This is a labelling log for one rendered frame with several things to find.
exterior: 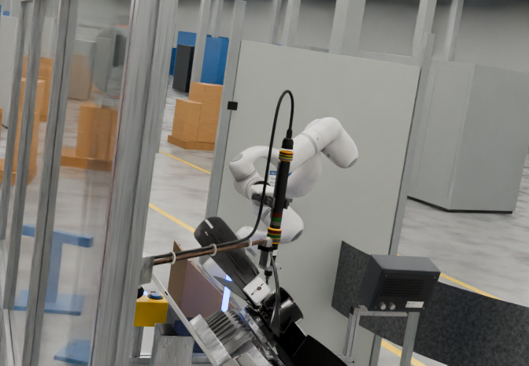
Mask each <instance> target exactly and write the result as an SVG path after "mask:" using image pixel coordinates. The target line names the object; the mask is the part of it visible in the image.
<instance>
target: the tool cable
mask: <svg viewBox="0 0 529 366"><path fill-rule="evenodd" d="M286 93H288V94H289V95H290V100H291V110H290V123H289V129H291V128H292V123H293V117H294V97H293V95H292V93H291V91H289V90H285V91H284V92H283V93H282V94H281V96H280V97H279V101H278V103H277V106H276V113H275V117H274V121H273V126H272V135H271V140H270V145H269V151H268V160H267V165H266V171H265V176H264V186H263V191H262V196H261V204H260V209H259V213H258V217H257V222H256V224H255V227H254V229H253V230H252V232H251V233H250V234H249V235H247V236H246V237H245V238H241V239H239V240H236V241H233V242H226V243H221V244H217V245H215V244H211V245H210V246H205V247H200V248H196V249H191V250H183V251H178V252H172V251H171V252H169V253H166V254H161V255H156V256H154V260H155V259H160V258H164V257H171V258H172V262H171V263H169V264H174V263H175V260H176V256H177V255H181V254H186V253H193V252H198V251H203V250H210V249H213V251H214V253H213V254H210V256H214V255H215V254H216V248H219V247H223V246H230V245H234V244H237V243H240V242H248V243H249V246H248V247H245V248H246V249H249V248H250V247H251V244H252V241H251V237H252V236H253V234H254V233H255V231H256V230H257V227H258V225H259V223H260V219H261V214H262V209H263V205H264V200H265V191H266V187H267V181H268V171H269V166H270V160H271V155H272V146H273V140H274V135H275V130H276V122H277V117H278V113H279V107H280V104H281V101H282V100H283V97H284V95H285V94H286Z"/></svg>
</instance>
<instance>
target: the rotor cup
mask: <svg viewBox="0 0 529 366"><path fill-rule="evenodd" d="M279 292H280V297H281V301H280V302H279V332H280V333H282V334H283V333H284V332H285V331H286V329H287V328H288V327H289V326H290V324H291V323H292V321H294V322H295V323H296V322H297V321H298V320H300V319H301V320H300V321H299V322H301V321H302V320H303V319H304V316H303V314H302V312H301V310H300V309H299V307H298V305H297V304H296V302H295V301H294V299H293V298H292V297H291V296H290V295H289V294H288V293H287V291H286V290H285V289H284V288H282V287H279ZM275 298H276V291H274V292H272V293H271V294H269V295H268V296H266V297H265V298H264V299H263V300H262V301H261V302H260V304H261V307H260V308H259V309H257V310H254V309H253V308H252V307H251V306H250V305H247V306H246V307H244V310H245V312H246V314H249V315H250V317H251V318H252V319H253V321H254V322H255V324H256V325H257V326H258V327H259V328H260V330H261V332H262V333H263V335H264V336H265V337H266V339H267V341H268V344H269V345H270V346H271V347H272V348H273V347H274V346H276V345H277V342H276V340H275V338H274V335H275V333H274V332H273V331H272V329H271V328H269V321H270V318H271V313H269V312H268V309H269V307H270V308H273V305H274V301H275ZM289 300H290V303H289V304H288V305H286V306H284V307H283V308H282V305H283V304H285V303H286V302H287V301H289ZM299 322H297V324H298V323H299Z"/></svg>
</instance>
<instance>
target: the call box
mask: <svg viewBox="0 0 529 366"><path fill-rule="evenodd" d="M159 294H161V298H151V297H150V293H147V294H144V295H143V296H142V297H141V298H139V299H137V302H136V308H135V320H134V327H155V324H156V323H165V321H166V316H167V309H168V302H167V300H166V299H165V297H164V295H163V294H162V293H159Z"/></svg>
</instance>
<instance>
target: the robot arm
mask: <svg viewBox="0 0 529 366"><path fill-rule="evenodd" d="M293 140H294V146H293V147H294V148H293V149H292V150H289V151H293V152H294V156H293V160H292V161H291V162H290V170H289V173H291V172H292V173H291V174H290V176H289V177H288V181H287V191H286V196H285V202H284V207H283V217H282V223H281V229H282V234H281V238H280V243H279V244H282V243H288V242H293V241H294V240H296V239H298V238H299V236H300V235H301V233H302V232H303V228H304V224H303V221H302V219H301V218H300V216H299V215H298V214H297V213H296V212H295V211H294V210H293V209H292V208H291V207H290V206H289V204H290V202H292V201H293V198H300V197H302V196H305V195H306V194H308V193H309V192H310V191H311V190H312V189H313V188H314V186H315V185H316V184H317V182H318V181H319V179H320V177H321V176H322V171H323V169H322V164H321V159H320V151H321V152H322V153H323V154H324V155H325V156H326V157H327V158H328V159H329V160H330V161H331V162H332V163H334V164H335V165H337V166H338V167H340V168H350V167H352V166H353V165H354V164H355V163H356V162H357V159H358V150H357V146H356V144H355V143H354V141H353V140H352V139H351V138H350V136H349V135H348V134H347V133H346V131H345V130H344V129H343V127H342V125H341V124H340V123H339V121H338V120H336V119H335V118H333V117H325V118H322V119H316V120H313V121H311V122H310V123H309V124H308V125H307V126H306V127H305V130H304V131H303V132H302V133H301V134H299V135H298V136H296V137H295V138H294V139H293ZM279 150H287V149H283V148H281V149H279ZM279 150H277V149H274V148H272V155H271V160H270V162H271V163H272V164H273V165H274V166H275V167H276V169H277V166H278V161H279ZM268 151H269V146H252V147H250V148H248V149H246V150H244V151H242V152H241V153H240V154H238V155H237V156H235V157H234V158H233V159H231V161H230V163H229V168H230V170H231V173H232V175H233V176H234V178H235V180H234V186H235V189H236V190H237V192H239V193H240V194H241V195H243V196H244V197H246V198H248V199H249V200H251V201H252V209H253V212H254V213H255V215H256V216H258V213H259V209H260V204H261V196H262V191H263V186H264V181H265V179H263V178H262V177H260V175H259V174H258V173H257V170H256V169H255V167H254V166H253V163H254V162H255V161H256V160H257V159H259V158H261V157H263V158H265V159H267V160H268ZM273 193H274V187H272V185H271V184H270V182H269V181H267V187H266V191H265V196H264V205H263V209H262V214H261V221H262V222H263V223H264V224H265V225H266V226H267V227H270V222H271V218H270V214H271V209H274V207H275V201H276V199H275V198H274V197H273ZM288 197H289V198H288ZM252 230H253V227H249V226H244V227H242V228H241V229H239V230H238V231H237V232H236V233H235V235H236V236H237V238H238V239H241V238H245V237H246V236H247V235H249V234H250V233H251V232H252ZM263 237H267V231H259V230H256V231H255V233H254V234H253V236H252V237H251V241H256V240H259V239H260V238H263ZM245 249H246V248H245ZM246 251H247V252H248V254H249V255H250V256H251V258H252V260H253V259H254V258H255V257H256V256H257V255H258V254H259V253H260V251H261V250H259V249H258V245H255V246H251V247H250V248H249V249H247V250H246ZM193 262H194V264H195V265H196V266H197V268H198V269H199V270H200V271H201V272H202V274H203V275H204V276H205V277H206V278H207V279H208V280H209V281H210V282H211V283H212V285H214V286H215V288H217V289H218V291H220V292H221V293H223V292H224V288H223V287H224V285H223V284H221V283H220V282H219V281H218V280H217V279H215V278H214V277H213V275H214V276H218V277H220V278H224V279H225V276H226V273H225V272H224V271H223V270H222V269H221V268H220V267H219V266H218V264H217V263H216V262H215V261H214V260H213V259H212V258H209V259H208V260H207V261H206V262H205V263H204V264H203V265H201V262H200V261H199V262H197V261H196V260H194V261H193Z"/></svg>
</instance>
